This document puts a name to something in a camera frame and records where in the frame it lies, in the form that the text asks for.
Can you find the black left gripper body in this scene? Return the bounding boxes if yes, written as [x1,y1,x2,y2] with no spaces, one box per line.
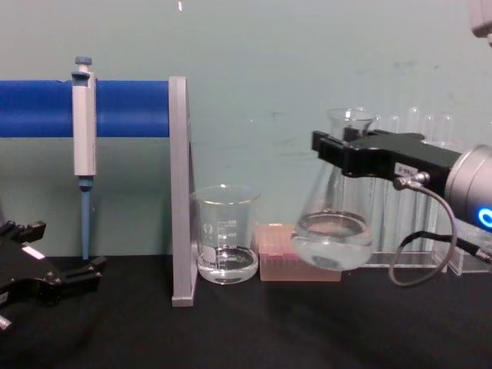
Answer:
[0,241,59,307]

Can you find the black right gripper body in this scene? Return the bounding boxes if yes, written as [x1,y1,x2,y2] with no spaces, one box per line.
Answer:
[344,131,463,193]

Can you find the clear glass conical flask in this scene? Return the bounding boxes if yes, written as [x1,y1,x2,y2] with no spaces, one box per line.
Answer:
[291,108,377,272]

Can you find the clear glass test tube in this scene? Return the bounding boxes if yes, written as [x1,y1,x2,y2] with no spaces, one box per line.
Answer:
[440,113,457,151]

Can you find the grey and blue pipette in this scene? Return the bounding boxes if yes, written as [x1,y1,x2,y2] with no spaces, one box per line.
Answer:
[71,56,98,262]

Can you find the pink pipette tip box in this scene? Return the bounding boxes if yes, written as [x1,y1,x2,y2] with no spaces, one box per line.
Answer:
[258,222,342,282]

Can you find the clear acrylic tube rack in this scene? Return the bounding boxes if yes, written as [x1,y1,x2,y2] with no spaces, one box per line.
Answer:
[361,230,492,276]

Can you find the grey stand upright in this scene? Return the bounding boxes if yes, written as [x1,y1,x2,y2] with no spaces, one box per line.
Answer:
[168,75,199,308]

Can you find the clear glass beaker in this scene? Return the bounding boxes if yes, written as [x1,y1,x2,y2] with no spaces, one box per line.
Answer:
[190,184,261,285]

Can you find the blue stand crossbar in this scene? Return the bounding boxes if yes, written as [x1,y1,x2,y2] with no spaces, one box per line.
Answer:
[0,79,172,138]

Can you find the black table cloth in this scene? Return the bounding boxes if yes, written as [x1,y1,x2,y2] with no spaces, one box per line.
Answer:
[0,253,492,369]

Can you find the grey right gripper cable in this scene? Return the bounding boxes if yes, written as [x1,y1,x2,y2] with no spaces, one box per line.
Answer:
[388,171,492,286]

